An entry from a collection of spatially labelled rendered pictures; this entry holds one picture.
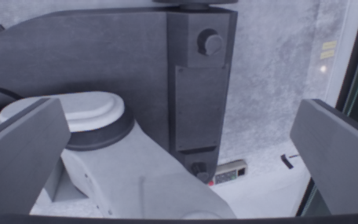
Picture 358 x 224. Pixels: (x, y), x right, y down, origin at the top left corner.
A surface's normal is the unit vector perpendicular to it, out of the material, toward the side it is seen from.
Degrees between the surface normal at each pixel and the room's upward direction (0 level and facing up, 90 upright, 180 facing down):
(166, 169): 90
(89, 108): 90
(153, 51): 0
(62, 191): 90
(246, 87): 0
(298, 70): 0
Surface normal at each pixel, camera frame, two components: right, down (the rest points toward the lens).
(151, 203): -0.08, -0.99
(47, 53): 0.20, 0.51
